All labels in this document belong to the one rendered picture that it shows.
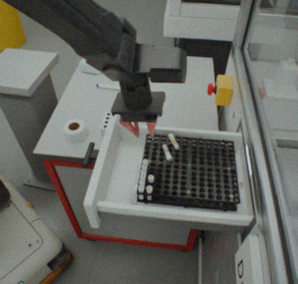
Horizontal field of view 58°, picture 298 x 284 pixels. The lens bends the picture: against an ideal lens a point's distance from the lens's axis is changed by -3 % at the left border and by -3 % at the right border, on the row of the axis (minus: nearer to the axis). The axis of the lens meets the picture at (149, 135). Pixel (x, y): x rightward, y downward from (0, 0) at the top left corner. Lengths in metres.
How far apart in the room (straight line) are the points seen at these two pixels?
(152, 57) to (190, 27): 0.87
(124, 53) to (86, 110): 0.62
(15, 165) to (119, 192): 1.36
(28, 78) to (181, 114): 0.65
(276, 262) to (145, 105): 0.35
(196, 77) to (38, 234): 0.94
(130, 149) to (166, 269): 0.85
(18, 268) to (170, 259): 0.70
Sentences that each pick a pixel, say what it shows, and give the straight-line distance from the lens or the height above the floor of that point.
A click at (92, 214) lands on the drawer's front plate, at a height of 0.89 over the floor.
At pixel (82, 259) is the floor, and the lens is 1.54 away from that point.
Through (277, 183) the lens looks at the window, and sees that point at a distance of 0.54.
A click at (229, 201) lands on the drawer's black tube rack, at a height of 0.90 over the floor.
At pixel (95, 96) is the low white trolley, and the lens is 1.08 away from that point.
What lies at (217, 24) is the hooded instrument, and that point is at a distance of 1.33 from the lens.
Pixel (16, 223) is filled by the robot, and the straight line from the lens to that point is 1.39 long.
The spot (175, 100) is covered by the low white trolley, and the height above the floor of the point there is 0.76.
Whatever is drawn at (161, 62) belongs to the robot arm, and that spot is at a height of 1.18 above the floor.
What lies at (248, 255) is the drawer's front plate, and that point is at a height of 0.91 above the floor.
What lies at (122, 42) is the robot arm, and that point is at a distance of 0.43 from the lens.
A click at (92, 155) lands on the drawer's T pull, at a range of 0.67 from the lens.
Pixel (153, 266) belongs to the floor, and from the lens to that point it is 1.49.
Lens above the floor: 1.42
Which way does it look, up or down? 47 degrees down
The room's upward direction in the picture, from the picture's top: straight up
